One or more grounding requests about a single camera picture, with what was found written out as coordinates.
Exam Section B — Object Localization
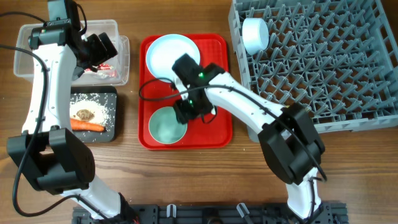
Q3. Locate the clear plastic waste bin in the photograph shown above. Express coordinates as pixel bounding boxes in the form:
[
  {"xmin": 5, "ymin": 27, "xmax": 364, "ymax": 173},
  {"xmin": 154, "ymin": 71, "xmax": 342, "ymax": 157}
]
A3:
[{"xmin": 13, "ymin": 19, "xmax": 130, "ymax": 86}]

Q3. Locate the brown food scrap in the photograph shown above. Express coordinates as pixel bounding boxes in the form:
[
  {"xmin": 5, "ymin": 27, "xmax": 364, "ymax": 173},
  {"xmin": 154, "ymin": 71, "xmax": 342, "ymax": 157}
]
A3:
[{"xmin": 76, "ymin": 109, "xmax": 95, "ymax": 121}]

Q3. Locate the mint green bowl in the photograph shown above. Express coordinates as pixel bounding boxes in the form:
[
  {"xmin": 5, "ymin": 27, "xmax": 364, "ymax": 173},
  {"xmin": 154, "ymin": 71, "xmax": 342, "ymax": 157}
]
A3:
[{"xmin": 149, "ymin": 106, "xmax": 187, "ymax": 144}]

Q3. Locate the light blue bowl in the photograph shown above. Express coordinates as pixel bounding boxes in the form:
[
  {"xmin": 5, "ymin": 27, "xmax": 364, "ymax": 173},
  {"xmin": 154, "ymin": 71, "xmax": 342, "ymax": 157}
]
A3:
[{"xmin": 242, "ymin": 18, "xmax": 269, "ymax": 55}]

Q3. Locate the black waste tray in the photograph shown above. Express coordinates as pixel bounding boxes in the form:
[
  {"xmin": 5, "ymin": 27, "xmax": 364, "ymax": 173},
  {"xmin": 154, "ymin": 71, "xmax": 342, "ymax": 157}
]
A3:
[{"xmin": 70, "ymin": 86, "xmax": 118, "ymax": 143}]

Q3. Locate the orange carrot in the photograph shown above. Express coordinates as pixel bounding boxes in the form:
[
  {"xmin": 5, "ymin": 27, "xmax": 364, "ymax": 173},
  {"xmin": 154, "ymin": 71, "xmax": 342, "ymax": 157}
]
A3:
[{"xmin": 70, "ymin": 118, "xmax": 105, "ymax": 132}]

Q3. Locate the red snack wrapper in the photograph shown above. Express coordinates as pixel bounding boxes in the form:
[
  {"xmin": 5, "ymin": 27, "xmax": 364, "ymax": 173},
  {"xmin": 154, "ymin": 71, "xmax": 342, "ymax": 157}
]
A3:
[{"xmin": 85, "ymin": 63, "xmax": 114, "ymax": 72}]

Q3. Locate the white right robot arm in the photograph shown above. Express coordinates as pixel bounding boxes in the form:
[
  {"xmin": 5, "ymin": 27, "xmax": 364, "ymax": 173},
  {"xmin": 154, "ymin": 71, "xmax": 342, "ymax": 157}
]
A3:
[{"xmin": 162, "ymin": 54, "xmax": 327, "ymax": 223}]

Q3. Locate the red plastic tray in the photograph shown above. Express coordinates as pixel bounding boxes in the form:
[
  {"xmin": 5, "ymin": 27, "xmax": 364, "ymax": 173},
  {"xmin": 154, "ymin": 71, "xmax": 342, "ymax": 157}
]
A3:
[{"xmin": 138, "ymin": 34, "xmax": 233, "ymax": 151}]

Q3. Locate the white rice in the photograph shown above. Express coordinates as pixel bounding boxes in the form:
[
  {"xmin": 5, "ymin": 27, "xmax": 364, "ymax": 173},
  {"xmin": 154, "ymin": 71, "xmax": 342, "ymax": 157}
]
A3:
[{"xmin": 70, "ymin": 93, "xmax": 109, "ymax": 130}]

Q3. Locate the light blue plate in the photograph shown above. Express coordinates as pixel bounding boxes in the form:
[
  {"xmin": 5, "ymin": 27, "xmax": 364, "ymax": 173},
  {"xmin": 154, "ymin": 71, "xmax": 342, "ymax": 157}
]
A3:
[{"xmin": 146, "ymin": 34, "xmax": 201, "ymax": 83}]

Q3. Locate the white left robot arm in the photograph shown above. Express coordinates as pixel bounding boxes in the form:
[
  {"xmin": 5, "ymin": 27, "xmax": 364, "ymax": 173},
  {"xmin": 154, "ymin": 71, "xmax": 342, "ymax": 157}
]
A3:
[{"xmin": 7, "ymin": 1, "xmax": 139, "ymax": 223}]

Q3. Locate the grey dishwasher rack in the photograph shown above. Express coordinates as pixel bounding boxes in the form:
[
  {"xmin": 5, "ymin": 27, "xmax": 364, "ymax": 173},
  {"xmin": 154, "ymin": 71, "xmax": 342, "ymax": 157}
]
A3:
[{"xmin": 228, "ymin": 1, "xmax": 397, "ymax": 133}]

